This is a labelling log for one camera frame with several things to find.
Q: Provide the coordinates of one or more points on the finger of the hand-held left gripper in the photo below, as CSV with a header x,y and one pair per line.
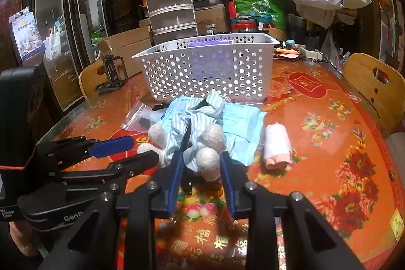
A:
x,y
139,162
110,145

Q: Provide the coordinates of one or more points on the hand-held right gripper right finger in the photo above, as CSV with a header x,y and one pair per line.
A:
x,y
228,187

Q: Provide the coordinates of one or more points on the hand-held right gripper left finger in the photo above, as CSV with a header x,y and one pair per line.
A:
x,y
175,184

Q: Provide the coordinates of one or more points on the clear plastic bag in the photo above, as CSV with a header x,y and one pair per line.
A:
x,y
139,118

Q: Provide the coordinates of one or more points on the striped plush toy with pompoms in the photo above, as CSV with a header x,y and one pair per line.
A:
x,y
196,124

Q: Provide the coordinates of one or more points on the pink and white cloth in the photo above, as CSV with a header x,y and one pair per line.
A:
x,y
278,143

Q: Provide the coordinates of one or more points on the light blue face mask pack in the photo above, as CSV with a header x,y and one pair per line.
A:
x,y
243,121

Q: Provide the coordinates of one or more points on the white perforated plastic basket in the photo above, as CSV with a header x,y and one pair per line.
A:
x,y
221,74

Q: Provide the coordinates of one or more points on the person's left hand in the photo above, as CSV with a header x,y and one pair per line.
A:
x,y
22,241

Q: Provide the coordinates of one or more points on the black phone stand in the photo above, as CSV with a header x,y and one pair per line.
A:
x,y
110,70

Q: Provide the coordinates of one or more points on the open cardboard box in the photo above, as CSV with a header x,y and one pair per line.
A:
x,y
133,48

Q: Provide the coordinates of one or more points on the purple tissue pack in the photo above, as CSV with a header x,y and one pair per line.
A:
x,y
208,43

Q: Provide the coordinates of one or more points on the yellow utility knife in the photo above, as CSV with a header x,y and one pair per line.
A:
x,y
286,51

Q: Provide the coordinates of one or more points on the tall glass jar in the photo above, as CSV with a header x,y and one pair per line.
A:
x,y
211,29

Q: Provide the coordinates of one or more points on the brown cardboard carton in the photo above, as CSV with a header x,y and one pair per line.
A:
x,y
208,20

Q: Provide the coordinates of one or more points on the white power strip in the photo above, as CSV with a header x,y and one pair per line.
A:
x,y
311,52

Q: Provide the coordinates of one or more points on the green shopping bag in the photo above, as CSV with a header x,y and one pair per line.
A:
x,y
262,7

